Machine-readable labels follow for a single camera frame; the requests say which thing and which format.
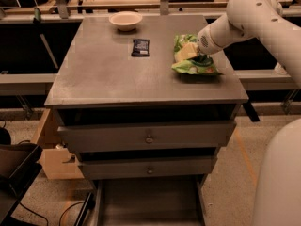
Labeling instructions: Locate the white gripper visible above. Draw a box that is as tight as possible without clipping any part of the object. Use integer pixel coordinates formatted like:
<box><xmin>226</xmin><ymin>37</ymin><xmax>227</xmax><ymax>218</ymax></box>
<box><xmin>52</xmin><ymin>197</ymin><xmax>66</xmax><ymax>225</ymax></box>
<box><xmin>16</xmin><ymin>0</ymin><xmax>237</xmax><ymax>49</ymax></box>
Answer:
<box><xmin>174</xmin><ymin>23</ymin><xmax>227</xmax><ymax>62</ymax></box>

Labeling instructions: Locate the green rice chip bag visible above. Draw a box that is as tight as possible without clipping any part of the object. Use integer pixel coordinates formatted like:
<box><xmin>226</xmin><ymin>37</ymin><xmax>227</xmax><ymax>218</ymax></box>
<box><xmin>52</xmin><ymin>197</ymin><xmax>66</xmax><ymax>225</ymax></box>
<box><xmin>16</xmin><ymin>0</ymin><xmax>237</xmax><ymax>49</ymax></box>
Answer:
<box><xmin>171</xmin><ymin>34</ymin><xmax>221</xmax><ymax>76</ymax></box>

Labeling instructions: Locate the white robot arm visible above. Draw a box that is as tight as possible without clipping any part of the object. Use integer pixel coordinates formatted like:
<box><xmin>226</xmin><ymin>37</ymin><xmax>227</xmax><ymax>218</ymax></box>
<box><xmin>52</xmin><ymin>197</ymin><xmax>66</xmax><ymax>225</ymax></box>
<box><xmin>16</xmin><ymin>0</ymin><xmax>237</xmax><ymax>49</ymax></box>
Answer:
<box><xmin>176</xmin><ymin>0</ymin><xmax>301</xmax><ymax>226</ymax></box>

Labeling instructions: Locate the grey drawer cabinet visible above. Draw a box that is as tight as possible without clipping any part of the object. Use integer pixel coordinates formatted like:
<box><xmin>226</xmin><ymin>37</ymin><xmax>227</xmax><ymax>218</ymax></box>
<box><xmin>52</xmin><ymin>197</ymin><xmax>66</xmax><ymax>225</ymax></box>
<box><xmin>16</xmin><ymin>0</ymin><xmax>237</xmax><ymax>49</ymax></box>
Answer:
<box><xmin>44</xmin><ymin>14</ymin><xmax>249</xmax><ymax>181</ymax></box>

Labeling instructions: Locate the grey top drawer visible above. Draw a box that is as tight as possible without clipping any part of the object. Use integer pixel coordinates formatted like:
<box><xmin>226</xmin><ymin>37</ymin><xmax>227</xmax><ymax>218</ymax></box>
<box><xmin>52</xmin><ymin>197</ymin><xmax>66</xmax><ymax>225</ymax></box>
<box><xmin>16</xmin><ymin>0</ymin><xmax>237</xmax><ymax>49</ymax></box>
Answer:
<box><xmin>58</xmin><ymin>121</ymin><xmax>236</xmax><ymax>153</ymax></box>

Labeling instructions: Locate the grey drawer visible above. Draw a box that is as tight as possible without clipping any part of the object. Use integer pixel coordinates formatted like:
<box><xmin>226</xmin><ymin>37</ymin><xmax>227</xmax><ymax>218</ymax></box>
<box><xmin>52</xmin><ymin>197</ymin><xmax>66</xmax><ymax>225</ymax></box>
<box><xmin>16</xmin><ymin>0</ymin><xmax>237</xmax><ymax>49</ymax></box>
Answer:
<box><xmin>84</xmin><ymin>176</ymin><xmax>205</xmax><ymax>226</ymax></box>
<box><xmin>58</xmin><ymin>121</ymin><xmax>236</xmax><ymax>153</ymax></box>
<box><xmin>78</xmin><ymin>156</ymin><xmax>216</xmax><ymax>180</ymax></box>

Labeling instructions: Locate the grey bottom drawer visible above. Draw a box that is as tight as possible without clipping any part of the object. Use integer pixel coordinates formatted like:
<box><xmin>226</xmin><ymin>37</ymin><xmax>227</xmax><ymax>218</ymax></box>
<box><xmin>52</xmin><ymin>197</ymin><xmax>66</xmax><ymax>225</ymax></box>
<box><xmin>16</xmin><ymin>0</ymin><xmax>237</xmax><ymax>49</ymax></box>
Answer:
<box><xmin>84</xmin><ymin>176</ymin><xmax>205</xmax><ymax>226</ymax></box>

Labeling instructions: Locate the grey middle drawer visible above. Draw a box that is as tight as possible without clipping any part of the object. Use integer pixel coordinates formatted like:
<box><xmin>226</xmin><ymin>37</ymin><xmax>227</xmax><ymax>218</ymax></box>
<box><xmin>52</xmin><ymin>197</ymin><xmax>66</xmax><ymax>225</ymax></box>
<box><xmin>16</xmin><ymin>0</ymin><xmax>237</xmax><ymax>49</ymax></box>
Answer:
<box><xmin>78</xmin><ymin>156</ymin><xmax>216</xmax><ymax>180</ymax></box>

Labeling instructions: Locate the dark blue snack packet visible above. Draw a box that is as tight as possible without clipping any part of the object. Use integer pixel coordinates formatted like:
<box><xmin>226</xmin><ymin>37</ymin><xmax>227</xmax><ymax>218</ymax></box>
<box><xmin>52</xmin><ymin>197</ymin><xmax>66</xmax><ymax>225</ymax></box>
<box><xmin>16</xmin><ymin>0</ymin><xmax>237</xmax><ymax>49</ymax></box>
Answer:
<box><xmin>131</xmin><ymin>39</ymin><xmax>150</xmax><ymax>57</ymax></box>

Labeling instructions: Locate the white ceramic bowl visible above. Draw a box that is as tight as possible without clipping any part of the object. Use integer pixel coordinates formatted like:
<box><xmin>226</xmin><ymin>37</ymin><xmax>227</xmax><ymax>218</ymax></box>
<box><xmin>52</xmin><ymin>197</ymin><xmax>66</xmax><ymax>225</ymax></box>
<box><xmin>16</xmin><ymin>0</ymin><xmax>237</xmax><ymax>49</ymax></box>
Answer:
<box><xmin>109</xmin><ymin>11</ymin><xmax>143</xmax><ymax>31</ymax></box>

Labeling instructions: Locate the clear soap dispenser bottle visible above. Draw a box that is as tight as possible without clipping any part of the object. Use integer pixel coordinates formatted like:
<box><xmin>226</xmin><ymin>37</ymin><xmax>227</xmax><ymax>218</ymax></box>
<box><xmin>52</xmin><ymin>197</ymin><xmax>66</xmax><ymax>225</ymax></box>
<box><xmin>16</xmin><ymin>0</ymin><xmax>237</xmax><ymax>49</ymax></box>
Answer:
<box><xmin>274</xmin><ymin>63</ymin><xmax>287</xmax><ymax>75</ymax></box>

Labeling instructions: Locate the wooden crate on floor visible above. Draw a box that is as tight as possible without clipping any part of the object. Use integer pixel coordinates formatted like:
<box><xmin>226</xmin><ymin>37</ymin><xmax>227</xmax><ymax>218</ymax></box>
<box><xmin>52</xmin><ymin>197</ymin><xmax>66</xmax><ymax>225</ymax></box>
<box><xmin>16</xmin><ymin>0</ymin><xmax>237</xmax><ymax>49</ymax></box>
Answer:
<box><xmin>31</xmin><ymin>109</ymin><xmax>84</xmax><ymax>180</ymax></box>

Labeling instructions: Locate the black bin on left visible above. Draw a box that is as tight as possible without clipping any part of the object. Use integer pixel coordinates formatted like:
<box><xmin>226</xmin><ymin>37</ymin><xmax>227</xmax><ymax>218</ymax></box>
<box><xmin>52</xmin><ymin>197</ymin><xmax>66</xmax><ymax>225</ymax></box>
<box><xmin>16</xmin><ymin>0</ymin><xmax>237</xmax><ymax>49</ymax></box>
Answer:
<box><xmin>0</xmin><ymin>143</ymin><xmax>42</xmax><ymax>226</ymax></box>

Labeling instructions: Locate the black floor cable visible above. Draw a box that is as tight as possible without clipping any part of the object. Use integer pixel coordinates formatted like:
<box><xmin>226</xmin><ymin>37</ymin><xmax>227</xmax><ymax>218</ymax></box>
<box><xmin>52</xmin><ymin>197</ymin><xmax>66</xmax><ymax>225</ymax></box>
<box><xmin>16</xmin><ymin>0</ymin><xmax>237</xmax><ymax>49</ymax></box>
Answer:
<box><xmin>18</xmin><ymin>200</ymin><xmax>86</xmax><ymax>226</ymax></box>

